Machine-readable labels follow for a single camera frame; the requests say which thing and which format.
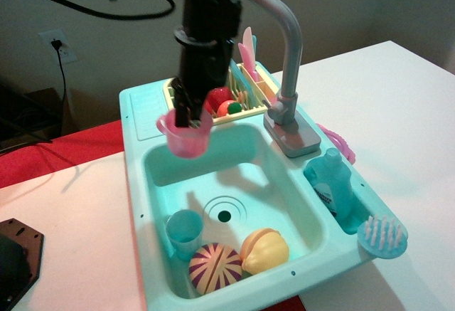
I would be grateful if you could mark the teal toy utensil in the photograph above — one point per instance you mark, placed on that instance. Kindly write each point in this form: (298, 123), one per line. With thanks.
(254, 44)

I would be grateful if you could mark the purple striped toy ball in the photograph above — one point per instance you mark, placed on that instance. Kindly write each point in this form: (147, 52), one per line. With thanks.
(214, 266)

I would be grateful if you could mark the pink toy knife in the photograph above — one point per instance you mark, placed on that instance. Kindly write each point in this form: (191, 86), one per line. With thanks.
(247, 52)

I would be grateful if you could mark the yellow toy lemon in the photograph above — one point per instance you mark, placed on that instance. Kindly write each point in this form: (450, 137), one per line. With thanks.
(262, 250)

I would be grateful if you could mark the grey toy faucet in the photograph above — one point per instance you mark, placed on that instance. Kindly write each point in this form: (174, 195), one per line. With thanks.
(286, 125)

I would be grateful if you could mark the orange toy fruit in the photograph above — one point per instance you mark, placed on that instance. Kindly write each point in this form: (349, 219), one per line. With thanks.
(229, 107)

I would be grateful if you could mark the blue toy cutting board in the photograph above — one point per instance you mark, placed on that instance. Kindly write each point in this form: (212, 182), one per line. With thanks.
(242, 83)

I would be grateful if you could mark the red toy strawberry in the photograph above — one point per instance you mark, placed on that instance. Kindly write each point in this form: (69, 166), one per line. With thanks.
(216, 97)

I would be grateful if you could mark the pink plastic cup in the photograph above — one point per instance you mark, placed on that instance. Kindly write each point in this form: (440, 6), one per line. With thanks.
(186, 142)

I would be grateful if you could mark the pink toy handle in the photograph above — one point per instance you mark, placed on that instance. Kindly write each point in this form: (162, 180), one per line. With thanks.
(340, 144)

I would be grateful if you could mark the yellow dish rack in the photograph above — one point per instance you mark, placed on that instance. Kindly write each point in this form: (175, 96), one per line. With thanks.
(242, 96)

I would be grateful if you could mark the red cloth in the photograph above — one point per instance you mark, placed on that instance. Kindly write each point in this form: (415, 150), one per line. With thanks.
(64, 152)

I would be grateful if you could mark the white wall outlet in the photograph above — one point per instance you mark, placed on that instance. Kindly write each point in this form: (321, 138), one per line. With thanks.
(55, 41)

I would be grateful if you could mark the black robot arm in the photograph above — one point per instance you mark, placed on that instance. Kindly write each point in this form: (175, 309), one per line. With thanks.
(206, 37)

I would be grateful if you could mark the teal toy sink unit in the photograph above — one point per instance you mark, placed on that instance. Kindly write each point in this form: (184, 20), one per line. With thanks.
(242, 183)

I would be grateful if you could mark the blue dish soap bottle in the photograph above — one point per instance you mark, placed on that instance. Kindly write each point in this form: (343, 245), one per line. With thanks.
(330, 178)

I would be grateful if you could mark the blue scrub brush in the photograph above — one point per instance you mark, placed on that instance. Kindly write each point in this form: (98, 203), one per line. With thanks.
(383, 237)

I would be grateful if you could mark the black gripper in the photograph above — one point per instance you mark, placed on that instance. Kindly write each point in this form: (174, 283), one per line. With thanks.
(203, 67)

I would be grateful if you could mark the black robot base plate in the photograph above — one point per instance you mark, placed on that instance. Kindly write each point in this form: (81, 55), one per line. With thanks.
(21, 255)

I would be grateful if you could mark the blue plastic cup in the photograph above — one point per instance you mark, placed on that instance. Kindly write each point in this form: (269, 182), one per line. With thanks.
(184, 230)

